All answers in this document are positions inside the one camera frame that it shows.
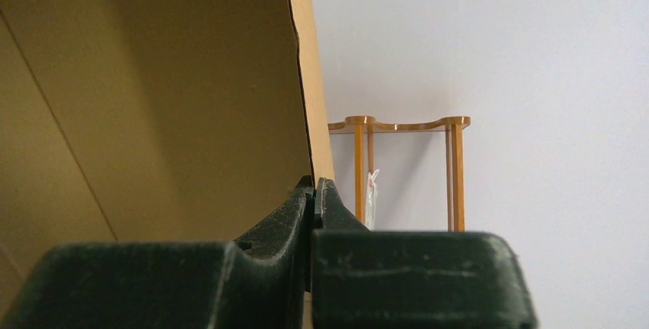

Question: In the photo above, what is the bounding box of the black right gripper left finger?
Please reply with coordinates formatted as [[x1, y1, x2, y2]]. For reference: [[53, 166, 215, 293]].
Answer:
[[1, 176, 315, 328]]

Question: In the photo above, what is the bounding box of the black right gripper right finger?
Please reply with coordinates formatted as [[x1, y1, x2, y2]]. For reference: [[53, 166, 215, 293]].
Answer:
[[311, 178, 538, 328]]

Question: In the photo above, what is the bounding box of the brown cardboard box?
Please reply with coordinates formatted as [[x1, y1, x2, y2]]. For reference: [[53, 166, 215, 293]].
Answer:
[[1, 0, 333, 301]]

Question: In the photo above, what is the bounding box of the clear plastic packaged item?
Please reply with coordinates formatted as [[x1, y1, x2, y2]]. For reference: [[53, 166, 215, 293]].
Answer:
[[364, 169, 380, 230]]

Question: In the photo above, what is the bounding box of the orange wooden shelf rack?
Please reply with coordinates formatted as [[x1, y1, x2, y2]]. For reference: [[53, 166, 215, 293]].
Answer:
[[328, 115, 471, 231]]

